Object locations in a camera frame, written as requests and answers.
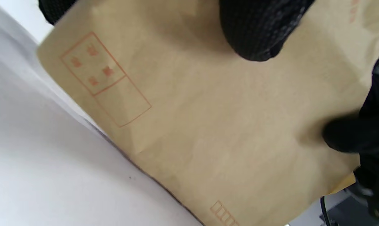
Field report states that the black cable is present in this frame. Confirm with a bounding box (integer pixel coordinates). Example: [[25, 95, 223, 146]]
[[320, 196, 332, 226]]

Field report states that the person's right hand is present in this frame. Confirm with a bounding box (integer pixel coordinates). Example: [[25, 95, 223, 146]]
[[322, 23, 379, 222]]

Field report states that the brown paper envelope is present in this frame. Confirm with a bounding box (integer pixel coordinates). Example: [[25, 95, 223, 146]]
[[36, 0, 379, 226]]

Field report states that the person's left hand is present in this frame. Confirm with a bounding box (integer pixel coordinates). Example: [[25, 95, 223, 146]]
[[38, 0, 315, 62]]

